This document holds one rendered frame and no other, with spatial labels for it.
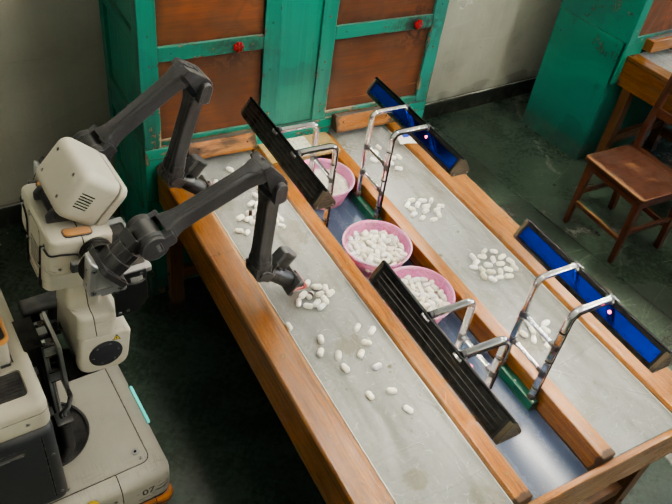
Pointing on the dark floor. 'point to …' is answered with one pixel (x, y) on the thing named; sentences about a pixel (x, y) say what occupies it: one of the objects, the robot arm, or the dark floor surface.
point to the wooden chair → (630, 181)
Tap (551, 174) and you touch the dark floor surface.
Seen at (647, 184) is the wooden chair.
